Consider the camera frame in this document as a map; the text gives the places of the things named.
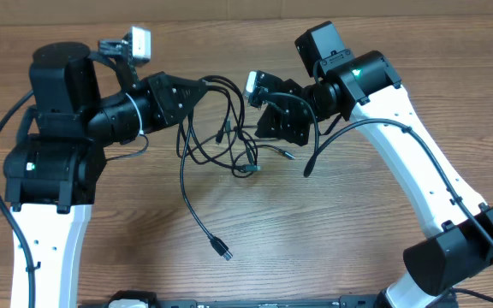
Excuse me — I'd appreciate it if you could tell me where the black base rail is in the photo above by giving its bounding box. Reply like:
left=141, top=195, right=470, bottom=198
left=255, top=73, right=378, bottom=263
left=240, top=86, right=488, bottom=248
left=103, top=294, right=389, bottom=308

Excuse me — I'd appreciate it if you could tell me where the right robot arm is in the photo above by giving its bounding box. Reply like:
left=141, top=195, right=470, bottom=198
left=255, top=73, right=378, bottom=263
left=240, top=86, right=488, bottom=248
left=244, top=21, right=493, bottom=307

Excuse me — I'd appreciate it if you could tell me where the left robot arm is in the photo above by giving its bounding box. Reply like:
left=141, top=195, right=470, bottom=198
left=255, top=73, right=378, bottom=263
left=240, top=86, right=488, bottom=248
left=3, top=40, right=207, bottom=307

